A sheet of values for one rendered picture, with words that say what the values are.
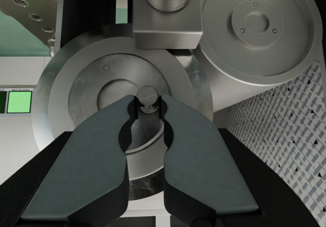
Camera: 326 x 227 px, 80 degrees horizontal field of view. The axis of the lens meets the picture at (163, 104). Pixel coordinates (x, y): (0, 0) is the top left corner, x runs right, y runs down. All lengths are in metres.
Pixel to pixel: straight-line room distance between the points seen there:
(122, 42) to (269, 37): 0.13
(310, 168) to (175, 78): 0.16
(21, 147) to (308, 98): 0.56
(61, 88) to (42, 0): 0.30
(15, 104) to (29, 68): 2.92
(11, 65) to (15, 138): 3.10
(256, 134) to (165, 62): 0.21
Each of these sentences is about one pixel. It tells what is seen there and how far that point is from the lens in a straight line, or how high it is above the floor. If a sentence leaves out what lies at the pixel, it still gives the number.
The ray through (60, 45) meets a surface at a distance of 0.20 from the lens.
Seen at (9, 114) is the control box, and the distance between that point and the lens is 0.59.
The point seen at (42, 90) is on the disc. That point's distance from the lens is 0.19.
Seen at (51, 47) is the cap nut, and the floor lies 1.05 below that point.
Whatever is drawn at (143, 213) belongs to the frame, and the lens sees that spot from 0.52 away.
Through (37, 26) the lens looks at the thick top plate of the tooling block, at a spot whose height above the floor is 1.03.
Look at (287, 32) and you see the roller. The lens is 0.23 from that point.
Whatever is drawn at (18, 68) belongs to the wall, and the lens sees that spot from 3.59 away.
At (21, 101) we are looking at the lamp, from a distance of 0.58.
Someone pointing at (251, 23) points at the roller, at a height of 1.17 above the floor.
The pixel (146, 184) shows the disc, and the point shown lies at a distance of 0.16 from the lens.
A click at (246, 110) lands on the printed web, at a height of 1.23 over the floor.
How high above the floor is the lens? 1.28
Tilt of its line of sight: 9 degrees down
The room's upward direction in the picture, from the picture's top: 179 degrees clockwise
